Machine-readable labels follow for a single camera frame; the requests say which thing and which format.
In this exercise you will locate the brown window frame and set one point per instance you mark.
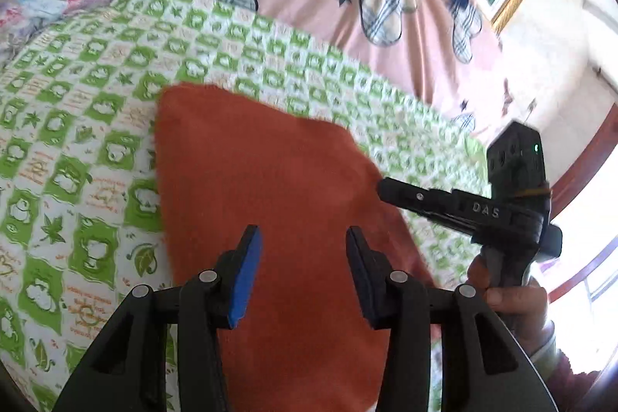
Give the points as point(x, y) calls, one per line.
point(586, 180)

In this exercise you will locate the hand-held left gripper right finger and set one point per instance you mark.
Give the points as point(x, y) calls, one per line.
point(359, 277)

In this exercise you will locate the person's right hand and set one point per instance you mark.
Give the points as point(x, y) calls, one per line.
point(519, 310)

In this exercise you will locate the person's right forearm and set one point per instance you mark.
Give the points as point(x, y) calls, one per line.
point(565, 373)

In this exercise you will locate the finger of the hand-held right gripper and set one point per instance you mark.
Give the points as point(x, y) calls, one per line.
point(444, 219)
point(415, 195)

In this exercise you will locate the green checkered blanket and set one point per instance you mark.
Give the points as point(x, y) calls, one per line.
point(72, 151)

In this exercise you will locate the orange knit sweater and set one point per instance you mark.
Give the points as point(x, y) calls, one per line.
point(270, 180)

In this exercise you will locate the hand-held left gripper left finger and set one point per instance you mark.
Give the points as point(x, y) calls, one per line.
point(246, 277)

